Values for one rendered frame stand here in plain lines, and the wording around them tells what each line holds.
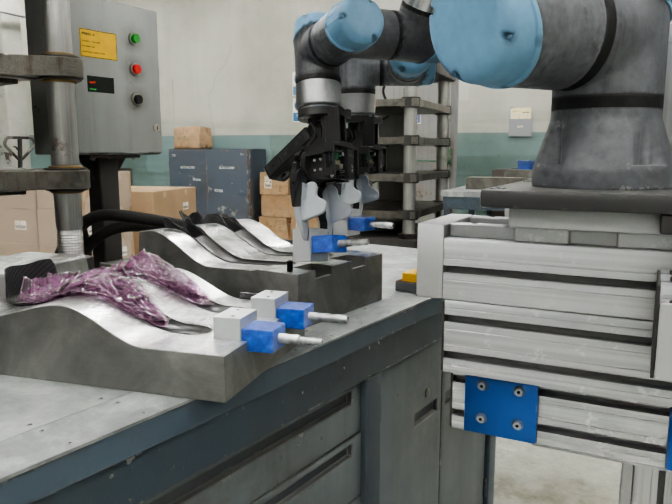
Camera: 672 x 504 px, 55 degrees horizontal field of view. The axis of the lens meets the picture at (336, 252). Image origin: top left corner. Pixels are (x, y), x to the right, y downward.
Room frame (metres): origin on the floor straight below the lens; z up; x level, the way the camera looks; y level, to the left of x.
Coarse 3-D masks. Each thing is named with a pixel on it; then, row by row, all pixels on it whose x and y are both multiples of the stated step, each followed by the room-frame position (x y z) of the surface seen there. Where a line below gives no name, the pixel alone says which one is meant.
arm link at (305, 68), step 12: (312, 12) 1.07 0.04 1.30; (324, 12) 1.07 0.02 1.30; (300, 24) 1.07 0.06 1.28; (312, 24) 1.06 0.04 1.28; (300, 36) 1.07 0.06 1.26; (300, 48) 1.06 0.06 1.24; (300, 60) 1.06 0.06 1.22; (312, 60) 1.04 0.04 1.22; (300, 72) 1.06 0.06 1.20; (312, 72) 1.05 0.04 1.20; (324, 72) 1.05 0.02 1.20; (336, 72) 1.06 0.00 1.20
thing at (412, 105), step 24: (384, 96) 6.42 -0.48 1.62; (408, 96) 5.00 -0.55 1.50; (384, 120) 6.39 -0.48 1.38; (408, 120) 5.00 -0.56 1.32; (384, 144) 5.26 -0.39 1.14; (408, 144) 4.98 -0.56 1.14; (432, 144) 5.40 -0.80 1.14; (408, 168) 5.00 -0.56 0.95; (384, 192) 6.39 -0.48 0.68; (408, 192) 5.00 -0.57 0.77; (384, 216) 5.05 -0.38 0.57; (408, 216) 4.98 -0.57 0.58; (384, 240) 5.02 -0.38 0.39; (408, 240) 4.95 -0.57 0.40
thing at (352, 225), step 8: (352, 216) 1.33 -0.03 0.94; (360, 216) 1.33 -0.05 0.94; (368, 216) 1.34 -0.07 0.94; (336, 224) 1.34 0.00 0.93; (344, 224) 1.33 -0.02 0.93; (352, 224) 1.32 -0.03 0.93; (360, 224) 1.31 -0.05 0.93; (368, 224) 1.31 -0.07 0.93; (376, 224) 1.30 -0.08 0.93; (384, 224) 1.29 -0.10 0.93; (392, 224) 1.29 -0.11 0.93; (336, 232) 1.34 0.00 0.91; (344, 232) 1.33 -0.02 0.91; (352, 232) 1.34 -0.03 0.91
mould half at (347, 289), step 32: (256, 224) 1.34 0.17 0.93; (160, 256) 1.15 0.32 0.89; (192, 256) 1.11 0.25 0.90; (256, 256) 1.19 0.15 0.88; (288, 256) 1.18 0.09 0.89; (224, 288) 1.06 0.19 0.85; (256, 288) 1.02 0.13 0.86; (288, 288) 0.98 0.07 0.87; (320, 288) 1.02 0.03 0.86; (352, 288) 1.10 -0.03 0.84
